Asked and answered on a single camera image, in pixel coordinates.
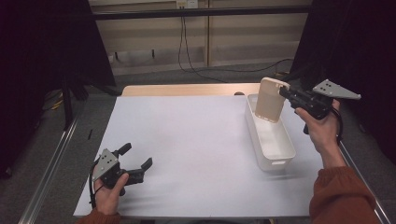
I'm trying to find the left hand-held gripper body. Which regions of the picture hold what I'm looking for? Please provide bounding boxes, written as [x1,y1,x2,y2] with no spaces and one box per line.
[92,147,146,197]

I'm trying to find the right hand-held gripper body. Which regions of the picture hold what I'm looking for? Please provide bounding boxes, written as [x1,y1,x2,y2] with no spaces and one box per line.
[289,78,362,121]

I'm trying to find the beige phone case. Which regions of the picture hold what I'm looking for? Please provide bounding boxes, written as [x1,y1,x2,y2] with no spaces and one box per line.
[254,77,291,124]

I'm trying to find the white plastic bin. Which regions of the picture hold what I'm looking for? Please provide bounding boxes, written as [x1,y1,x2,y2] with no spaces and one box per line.
[245,92,297,172]

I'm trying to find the person's right hand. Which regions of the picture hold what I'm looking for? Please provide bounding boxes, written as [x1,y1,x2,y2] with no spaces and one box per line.
[294,99,343,154]

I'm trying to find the person's left hand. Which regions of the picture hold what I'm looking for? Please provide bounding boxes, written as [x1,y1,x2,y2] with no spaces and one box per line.
[93,173,130,215]

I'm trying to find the white board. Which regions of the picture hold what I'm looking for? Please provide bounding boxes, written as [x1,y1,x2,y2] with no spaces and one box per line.
[73,94,325,218]

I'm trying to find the black metal stand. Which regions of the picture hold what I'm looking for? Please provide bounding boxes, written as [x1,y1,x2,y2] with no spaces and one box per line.
[61,76,75,131]

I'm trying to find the black curtain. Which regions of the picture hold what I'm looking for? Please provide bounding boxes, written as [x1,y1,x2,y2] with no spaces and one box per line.
[290,0,396,164]
[0,0,117,180]

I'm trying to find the wooden table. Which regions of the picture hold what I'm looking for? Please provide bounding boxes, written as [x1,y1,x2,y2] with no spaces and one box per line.
[120,82,262,97]

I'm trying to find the black horizontal bar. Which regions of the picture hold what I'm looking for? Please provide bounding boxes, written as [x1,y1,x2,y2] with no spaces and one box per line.
[92,5,313,21]

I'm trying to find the white power outlet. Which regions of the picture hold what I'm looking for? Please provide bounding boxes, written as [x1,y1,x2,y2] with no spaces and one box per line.
[176,0,199,9]

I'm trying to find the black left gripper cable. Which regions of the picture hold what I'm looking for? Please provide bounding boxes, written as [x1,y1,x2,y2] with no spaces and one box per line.
[88,161,101,210]

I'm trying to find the black floor cable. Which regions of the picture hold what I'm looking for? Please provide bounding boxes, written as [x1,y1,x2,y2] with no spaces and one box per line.
[186,58,294,75]

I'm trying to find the aluminium rail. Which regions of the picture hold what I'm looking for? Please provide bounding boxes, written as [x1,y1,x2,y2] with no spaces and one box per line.
[18,117,79,224]
[337,139,391,224]

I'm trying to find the yellow cable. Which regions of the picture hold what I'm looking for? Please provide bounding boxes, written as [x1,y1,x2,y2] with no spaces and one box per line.
[49,98,64,111]

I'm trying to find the black hanging wall cable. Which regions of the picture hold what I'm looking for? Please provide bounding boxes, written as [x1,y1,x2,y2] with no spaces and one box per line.
[177,16,230,84]

